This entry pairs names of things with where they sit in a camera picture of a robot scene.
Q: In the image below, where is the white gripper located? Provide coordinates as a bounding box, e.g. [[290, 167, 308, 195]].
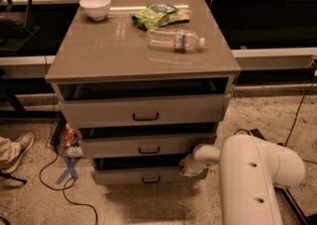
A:
[[179, 155, 207, 177]]

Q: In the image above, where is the grey bottom drawer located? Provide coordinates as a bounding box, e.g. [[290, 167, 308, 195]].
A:
[[92, 154, 208, 185]]

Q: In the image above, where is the grey drawer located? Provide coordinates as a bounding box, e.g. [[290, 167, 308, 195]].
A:
[[59, 95, 230, 129], [92, 154, 208, 185], [79, 133, 216, 159]]

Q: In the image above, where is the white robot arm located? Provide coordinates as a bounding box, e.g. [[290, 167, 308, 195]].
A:
[[180, 135, 305, 225]]

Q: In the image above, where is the grey top drawer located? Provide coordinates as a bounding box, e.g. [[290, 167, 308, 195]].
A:
[[59, 95, 230, 129]]

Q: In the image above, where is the grey middle drawer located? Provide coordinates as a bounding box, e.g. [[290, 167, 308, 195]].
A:
[[79, 133, 216, 159]]

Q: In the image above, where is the grey drawer cabinet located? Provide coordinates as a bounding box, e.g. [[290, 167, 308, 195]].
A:
[[45, 0, 242, 183]]

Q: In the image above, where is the black power adapter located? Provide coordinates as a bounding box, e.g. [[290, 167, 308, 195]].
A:
[[250, 129, 265, 140]]

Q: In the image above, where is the blue tape cross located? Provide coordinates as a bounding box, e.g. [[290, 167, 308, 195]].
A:
[[55, 158, 80, 184]]

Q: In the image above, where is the clear plastic water bottle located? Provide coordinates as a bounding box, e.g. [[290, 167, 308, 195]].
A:
[[147, 29, 205, 52]]

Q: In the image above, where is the black stand base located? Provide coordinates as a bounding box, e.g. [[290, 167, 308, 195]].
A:
[[279, 188, 317, 225]]

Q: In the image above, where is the green snack bag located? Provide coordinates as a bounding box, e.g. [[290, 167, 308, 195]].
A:
[[132, 4, 190, 30]]

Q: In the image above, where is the white sneaker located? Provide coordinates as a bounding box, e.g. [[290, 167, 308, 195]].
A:
[[0, 133, 34, 173]]

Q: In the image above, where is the beige trouser leg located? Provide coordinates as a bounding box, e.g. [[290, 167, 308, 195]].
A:
[[0, 137, 21, 170]]

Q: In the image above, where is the white bowl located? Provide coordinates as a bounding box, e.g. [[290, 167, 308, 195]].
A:
[[79, 0, 111, 21]]

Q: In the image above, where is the black adapter cable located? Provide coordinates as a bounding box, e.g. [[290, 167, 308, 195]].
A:
[[233, 69, 317, 166]]

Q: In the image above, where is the black floor cable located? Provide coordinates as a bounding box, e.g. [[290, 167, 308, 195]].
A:
[[38, 153, 99, 225]]

